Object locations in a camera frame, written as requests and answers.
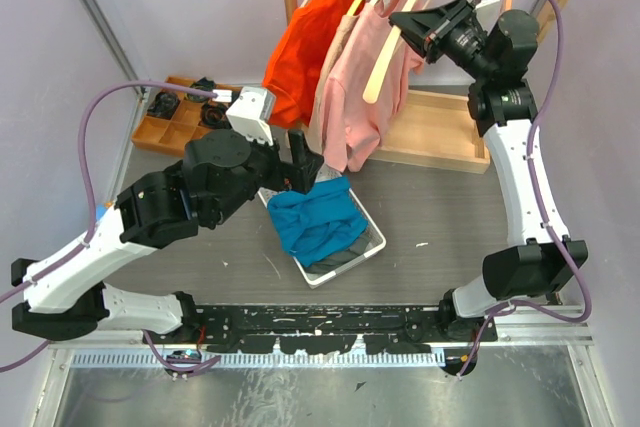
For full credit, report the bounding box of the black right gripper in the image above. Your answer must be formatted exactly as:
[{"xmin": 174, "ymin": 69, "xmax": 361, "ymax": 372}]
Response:
[{"xmin": 388, "ymin": 0, "xmax": 494, "ymax": 82}]

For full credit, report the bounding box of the pink t shirt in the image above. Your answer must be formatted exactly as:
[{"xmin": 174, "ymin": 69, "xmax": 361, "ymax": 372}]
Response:
[{"xmin": 321, "ymin": 0, "xmax": 424, "ymax": 172}]

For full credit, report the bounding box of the cream wooden hanger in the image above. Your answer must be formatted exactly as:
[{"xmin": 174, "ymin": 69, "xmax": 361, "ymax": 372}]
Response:
[{"xmin": 362, "ymin": 0, "xmax": 431, "ymax": 104}]

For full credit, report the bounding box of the teal blue t shirt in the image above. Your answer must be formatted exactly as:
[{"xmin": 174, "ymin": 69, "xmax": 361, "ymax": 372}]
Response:
[{"xmin": 267, "ymin": 176, "xmax": 368, "ymax": 268}]

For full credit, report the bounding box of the dark grey t shirt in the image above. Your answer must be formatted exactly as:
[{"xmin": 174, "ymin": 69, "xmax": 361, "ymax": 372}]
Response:
[{"xmin": 306, "ymin": 233, "xmax": 370, "ymax": 275}]

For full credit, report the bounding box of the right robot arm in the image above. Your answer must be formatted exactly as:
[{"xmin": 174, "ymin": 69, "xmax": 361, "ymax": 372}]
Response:
[{"xmin": 390, "ymin": 0, "xmax": 588, "ymax": 341}]

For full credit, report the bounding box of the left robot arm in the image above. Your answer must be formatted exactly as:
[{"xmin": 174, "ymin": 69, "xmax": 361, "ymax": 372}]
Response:
[{"xmin": 11, "ymin": 130, "xmax": 324, "ymax": 343}]

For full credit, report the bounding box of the beige t shirt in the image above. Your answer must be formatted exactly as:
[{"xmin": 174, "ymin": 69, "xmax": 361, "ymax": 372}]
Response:
[{"xmin": 306, "ymin": 12, "xmax": 358, "ymax": 153}]

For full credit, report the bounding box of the orange red t shirt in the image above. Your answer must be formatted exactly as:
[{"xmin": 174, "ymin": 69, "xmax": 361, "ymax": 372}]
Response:
[{"xmin": 262, "ymin": 0, "xmax": 354, "ymax": 129}]

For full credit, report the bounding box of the rolled black sock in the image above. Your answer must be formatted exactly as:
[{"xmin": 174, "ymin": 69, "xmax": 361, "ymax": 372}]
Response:
[{"xmin": 200, "ymin": 102, "xmax": 230, "ymax": 129}]

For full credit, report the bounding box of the wooden clothes rack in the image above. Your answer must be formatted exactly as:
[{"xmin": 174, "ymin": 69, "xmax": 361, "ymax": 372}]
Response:
[{"xmin": 284, "ymin": 0, "xmax": 568, "ymax": 174}]

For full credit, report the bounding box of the rolled green sock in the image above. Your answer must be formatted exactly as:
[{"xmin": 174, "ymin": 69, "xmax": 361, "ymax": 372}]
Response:
[{"xmin": 191, "ymin": 77, "xmax": 216, "ymax": 91}]

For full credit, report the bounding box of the wooden compartment tray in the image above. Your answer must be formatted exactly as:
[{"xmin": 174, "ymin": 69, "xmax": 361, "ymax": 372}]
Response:
[{"xmin": 131, "ymin": 77, "xmax": 241, "ymax": 157}]

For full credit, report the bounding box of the rolled dark sock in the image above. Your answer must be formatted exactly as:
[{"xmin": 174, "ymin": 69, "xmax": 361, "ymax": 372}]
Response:
[{"xmin": 147, "ymin": 91, "xmax": 180, "ymax": 120}]

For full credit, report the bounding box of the blue patterned cloth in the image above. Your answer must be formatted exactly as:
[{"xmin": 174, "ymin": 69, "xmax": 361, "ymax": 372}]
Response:
[{"xmin": 95, "ymin": 202, "xmax": 113, "ymax": 221}]

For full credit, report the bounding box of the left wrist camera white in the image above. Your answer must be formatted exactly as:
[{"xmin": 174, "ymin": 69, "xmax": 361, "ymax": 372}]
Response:
[{"xmin": 225, "ymin": 86, "xmax": 276, "ymax": 146}]

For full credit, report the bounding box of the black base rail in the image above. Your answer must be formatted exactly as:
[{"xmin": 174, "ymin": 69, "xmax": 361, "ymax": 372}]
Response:
[{"xmin": 142, "ymin": 302, "xmax": 451, "ymax": 356}]

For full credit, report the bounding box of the white slotted cable duct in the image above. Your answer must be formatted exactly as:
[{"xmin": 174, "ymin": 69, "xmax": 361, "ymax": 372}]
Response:
[{"xmin": 70, "ymin": 349, "xmax": 445, "ymax": 369}]

